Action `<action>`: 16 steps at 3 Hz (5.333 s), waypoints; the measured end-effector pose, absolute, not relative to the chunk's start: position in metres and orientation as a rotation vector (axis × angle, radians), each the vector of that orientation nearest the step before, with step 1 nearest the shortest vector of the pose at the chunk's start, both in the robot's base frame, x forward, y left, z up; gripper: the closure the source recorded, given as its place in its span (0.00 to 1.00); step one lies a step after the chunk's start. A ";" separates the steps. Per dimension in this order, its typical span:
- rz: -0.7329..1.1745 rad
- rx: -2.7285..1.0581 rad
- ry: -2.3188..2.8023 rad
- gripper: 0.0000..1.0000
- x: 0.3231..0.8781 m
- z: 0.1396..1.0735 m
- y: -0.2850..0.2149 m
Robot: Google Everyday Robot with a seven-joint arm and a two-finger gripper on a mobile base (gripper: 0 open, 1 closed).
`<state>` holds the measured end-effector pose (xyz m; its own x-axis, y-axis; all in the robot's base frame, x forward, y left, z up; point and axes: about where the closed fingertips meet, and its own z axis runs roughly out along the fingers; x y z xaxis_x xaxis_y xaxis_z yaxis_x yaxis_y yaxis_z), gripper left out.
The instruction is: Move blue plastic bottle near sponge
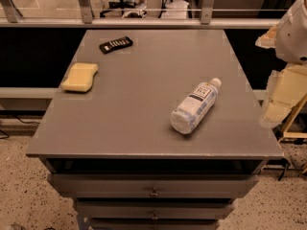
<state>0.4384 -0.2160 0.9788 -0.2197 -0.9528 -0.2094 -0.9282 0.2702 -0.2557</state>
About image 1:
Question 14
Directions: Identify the metal drawer knob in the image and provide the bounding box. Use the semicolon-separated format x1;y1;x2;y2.
150;188;159;198
151;212;159;220

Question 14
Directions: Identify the yellow sponge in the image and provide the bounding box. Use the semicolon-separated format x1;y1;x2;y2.
61;62;98;93

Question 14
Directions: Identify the black remote control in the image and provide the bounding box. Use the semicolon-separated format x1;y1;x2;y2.
99;36;133;55

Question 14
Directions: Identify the grey drawer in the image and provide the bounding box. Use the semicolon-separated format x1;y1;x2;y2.
48;174;258;198
90;219;219;230
76;200;234;219

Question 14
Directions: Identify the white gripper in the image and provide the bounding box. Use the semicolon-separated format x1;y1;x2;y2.
255;0;307;128

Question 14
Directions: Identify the blue plastic water bottle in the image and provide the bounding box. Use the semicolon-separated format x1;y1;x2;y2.
170;78;222;134

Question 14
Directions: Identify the yellow wooden stand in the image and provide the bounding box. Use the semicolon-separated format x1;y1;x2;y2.
278;94;307;142

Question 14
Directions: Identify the metal top drawer knob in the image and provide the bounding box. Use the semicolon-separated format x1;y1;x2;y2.
150;188;159;198

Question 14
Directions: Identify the grey top drawer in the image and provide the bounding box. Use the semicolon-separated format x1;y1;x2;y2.
48;174;258;198

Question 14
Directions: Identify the grey metal railing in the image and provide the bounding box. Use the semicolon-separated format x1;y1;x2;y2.
0;0;283;29

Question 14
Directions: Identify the black floor cable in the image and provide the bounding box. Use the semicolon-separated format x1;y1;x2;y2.
0;113;41;140

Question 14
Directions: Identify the black office chair base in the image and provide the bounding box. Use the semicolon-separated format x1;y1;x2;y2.
100;0;146;18

